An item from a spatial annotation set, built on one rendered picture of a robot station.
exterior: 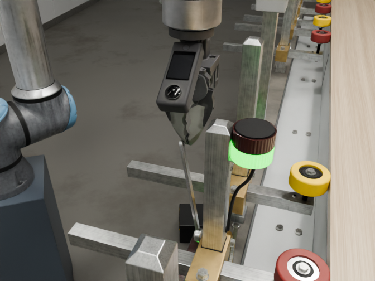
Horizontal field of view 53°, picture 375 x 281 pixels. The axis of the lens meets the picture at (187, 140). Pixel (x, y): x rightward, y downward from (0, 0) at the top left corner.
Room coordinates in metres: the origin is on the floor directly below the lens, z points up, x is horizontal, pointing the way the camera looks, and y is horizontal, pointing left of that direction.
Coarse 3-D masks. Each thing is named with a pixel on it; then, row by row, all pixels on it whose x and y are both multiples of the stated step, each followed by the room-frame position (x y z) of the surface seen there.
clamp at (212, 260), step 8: (200, 240) 0.46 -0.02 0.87; (232, 240) 0.47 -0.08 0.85; (200, 248) 0.44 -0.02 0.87; (224, 248) 0.44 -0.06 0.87; (200, 256) 0.42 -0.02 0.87; (208, 256) 0.42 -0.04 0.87; (216, 256) 0.42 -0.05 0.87; (224, 256) 0.42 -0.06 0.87; (192, 264) 0.41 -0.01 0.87; (200, 264) 0.41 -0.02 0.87; (208, 264) 0.41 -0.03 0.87; (216, 264) 0.41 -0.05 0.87; (192, 272) 0.39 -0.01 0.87; (208, 272) 0.39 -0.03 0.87; (216, 272) 0.39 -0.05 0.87; (192, 280) 0.37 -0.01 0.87; (208, 280) 0.37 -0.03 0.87; (216, 280) 0.37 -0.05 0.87
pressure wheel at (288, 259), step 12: (288, 252) 0.40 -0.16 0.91; (300, 252) 0.40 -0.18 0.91; (312, 252) 0.40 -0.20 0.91; (276, 264) 0.38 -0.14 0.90; (288, 264) 0.38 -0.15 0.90; (300, 264) 0.37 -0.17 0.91; (312, 264) 0.38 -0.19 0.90; (324, 264) 0.38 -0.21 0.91; (276, 276) 0.37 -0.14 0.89; (288, 276) 0.36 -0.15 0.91; (300, 276) 0.36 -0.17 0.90; (312, 276) 0.36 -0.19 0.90; (324, 276) 0.36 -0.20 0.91
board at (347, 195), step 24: (336, 0) 2.18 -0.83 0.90; (360, 0) 2.18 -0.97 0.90; (336, 24) 1.70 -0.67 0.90; (360, 24) 1.70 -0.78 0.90; (336, 48) 1.38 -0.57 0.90; (360, 48) 1.38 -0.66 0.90; (336, 72) 1.14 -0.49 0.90; (360, 72) 1.14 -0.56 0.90; (336, 96) 0.97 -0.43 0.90; (360, 96) 0.97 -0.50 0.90; (336, 120) 0.83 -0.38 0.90; (360, 120) 0.83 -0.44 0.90; (336, 144) 0.72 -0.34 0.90; (360, 144) 0.72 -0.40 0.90; (336, 168) 0.63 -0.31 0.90; (360, 168) 0.63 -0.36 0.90; (336, 192) 0.55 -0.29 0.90; (360, 192) 0.55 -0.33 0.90; (336, 216) 0.49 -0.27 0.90; (360, 216) 0.49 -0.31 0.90; (336, 240) 0.43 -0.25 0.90; (360, 240) 0.43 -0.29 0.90; (336, 264) 0.38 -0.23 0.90; (360, 264) 0.38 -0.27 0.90
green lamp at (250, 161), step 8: (232, 144) 0.44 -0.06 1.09; (232, 152) 0.43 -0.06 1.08; (240, 152) 0.42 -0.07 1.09; (272, 152) 0.42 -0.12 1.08; (232, 160) 0.43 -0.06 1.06; (240, 160) 0.42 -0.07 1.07; (248, 160) 0.41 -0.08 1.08; (256, 160) 0.41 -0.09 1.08; (264, 160) 0.41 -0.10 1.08; (248, 168) 0.41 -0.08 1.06; (256, 168) 0.41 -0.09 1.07
